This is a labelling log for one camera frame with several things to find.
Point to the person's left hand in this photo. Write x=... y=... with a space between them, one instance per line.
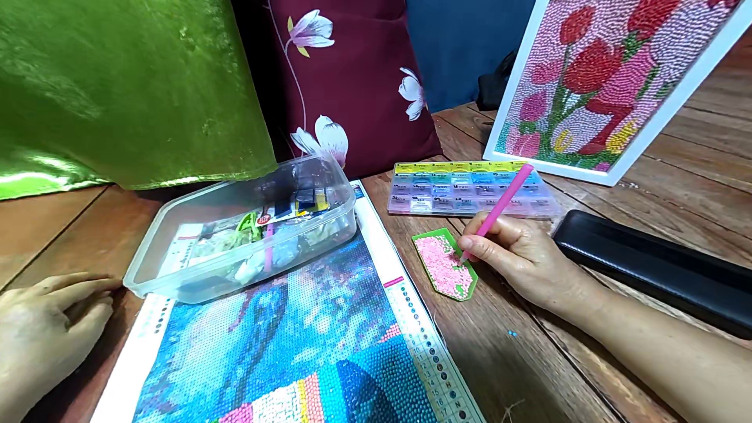
x=44 y=335

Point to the person's right hand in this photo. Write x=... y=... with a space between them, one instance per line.
x=523 y=258

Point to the person's right index finger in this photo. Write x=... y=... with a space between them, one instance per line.
x=506 y=225

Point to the person's left fingers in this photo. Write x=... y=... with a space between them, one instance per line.
x=67 y=279

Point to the person's right thumb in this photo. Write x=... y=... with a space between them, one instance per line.
x=485 y=250

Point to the person's left index finger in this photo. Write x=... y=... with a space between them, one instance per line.
x=88 y=289

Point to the pink drill pen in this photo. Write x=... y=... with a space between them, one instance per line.
x=502 y=205

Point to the person's right forearm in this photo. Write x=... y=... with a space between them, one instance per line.
x=675 y=352

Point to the green bead tray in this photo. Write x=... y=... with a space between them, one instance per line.
x=445 y=233

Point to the pile of pink beads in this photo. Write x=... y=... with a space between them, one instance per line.
x=440 y=262

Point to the multicoloured lidded bead organizer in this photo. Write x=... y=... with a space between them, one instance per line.
x=440 y=189

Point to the clear plastic container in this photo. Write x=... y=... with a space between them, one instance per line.
x=170 y=235

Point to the black fabric object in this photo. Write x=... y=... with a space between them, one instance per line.
x=492 y=91

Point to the black glossy case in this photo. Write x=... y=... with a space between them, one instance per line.
x=652 y=267

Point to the white framed tulip picture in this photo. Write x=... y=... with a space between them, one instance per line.
x=593 y=76

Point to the yellow and black packet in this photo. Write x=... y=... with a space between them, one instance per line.
x=311 y=201

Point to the blue fabric backdrop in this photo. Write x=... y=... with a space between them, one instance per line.
x=458 y=47

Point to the thin pink stick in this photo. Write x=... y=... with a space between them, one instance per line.
x=269 y=244

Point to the white tag with red circle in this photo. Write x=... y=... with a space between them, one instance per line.
x=265 y=219

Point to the pile of clear plastic bags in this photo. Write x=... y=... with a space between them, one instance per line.
x=282 y=254

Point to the shiny green cushion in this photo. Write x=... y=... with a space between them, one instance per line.
x=129 y=88

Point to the dark blue packet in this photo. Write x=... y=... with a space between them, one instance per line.
x=282 y=208

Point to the maroon floral cushion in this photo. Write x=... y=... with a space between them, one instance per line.
x=358 y=76

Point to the blue diamond painting canvas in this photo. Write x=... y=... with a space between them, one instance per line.
x=294 y=346

